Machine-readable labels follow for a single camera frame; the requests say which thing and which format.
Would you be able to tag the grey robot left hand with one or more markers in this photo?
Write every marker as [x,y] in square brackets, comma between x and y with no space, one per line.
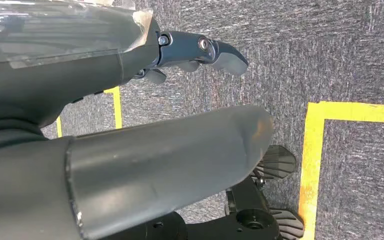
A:
[129,172]

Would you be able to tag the black robot foot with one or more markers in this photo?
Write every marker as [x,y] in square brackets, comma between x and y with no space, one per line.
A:
[241,198]

